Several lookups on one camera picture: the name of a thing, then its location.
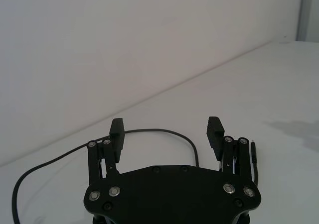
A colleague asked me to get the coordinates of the long black cable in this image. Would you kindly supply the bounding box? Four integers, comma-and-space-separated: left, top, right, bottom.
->
10, 128, 199, 224

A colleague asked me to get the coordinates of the grey striped post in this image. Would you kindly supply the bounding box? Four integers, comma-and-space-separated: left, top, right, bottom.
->
296, 0, 319, 42

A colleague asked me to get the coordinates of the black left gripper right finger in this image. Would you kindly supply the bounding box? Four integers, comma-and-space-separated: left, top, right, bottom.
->
206, 116, 250, 183

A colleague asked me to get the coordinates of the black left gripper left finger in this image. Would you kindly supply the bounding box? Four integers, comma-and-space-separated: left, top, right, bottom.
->
87, 118, 125, 188

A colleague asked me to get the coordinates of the white table cloth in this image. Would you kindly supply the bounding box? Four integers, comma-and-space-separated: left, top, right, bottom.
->
0, 40, 319, 224

